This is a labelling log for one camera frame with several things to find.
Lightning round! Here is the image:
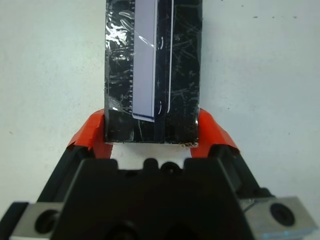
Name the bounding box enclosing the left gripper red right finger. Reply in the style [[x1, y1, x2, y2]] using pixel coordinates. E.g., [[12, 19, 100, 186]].
[[186, 108, 274, 201]]

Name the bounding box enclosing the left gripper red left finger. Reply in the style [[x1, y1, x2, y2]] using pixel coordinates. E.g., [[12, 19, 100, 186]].
[[36, 108, 115, 204]]

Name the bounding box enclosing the black box lid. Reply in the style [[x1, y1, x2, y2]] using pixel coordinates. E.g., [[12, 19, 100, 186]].
[[103, 0, 204, 147]]

